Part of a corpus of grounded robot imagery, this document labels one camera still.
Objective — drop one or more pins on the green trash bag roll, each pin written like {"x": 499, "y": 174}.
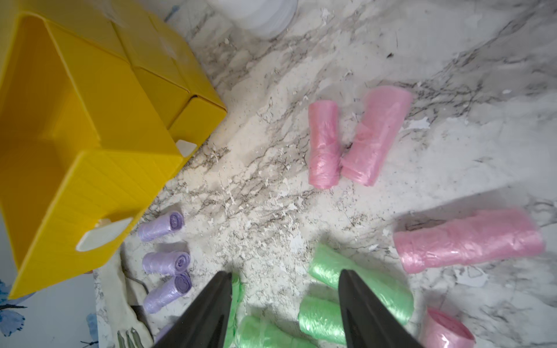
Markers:
{"x": 322, "y": 320}
{"x": 327, "y": 265}
{"x": 256, "y": 333}
{"x": 237, "y": 297}

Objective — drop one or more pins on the yellow plastic drawer unit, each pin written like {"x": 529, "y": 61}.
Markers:
{"x": 102, "y": 103}

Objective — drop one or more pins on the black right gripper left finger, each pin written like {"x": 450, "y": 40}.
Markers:
{"x": 205, "y": 321}

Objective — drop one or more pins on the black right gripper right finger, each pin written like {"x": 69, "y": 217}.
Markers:
{"x": 366, "y": 321}

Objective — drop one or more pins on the purple trash bag roll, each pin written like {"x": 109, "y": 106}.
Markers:
{"x": 168, "y": 223}
{"x": 171, "y": 290}
{"x": 163, "y": 332}
{"x": 166, "y": 263}

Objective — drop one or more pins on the white green work glove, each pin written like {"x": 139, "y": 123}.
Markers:
{"x": 116, "y": 297}

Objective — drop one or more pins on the green plant in white pot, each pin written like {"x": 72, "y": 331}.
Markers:
{"x": 264, "y": 19}

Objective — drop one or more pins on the pink trash bag roll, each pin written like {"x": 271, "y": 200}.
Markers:
{"x": 325, "y": 151}
{"x": 486, "y": 236}
{"x": 385, "y": 109}
{"x": 440, "y": 330}

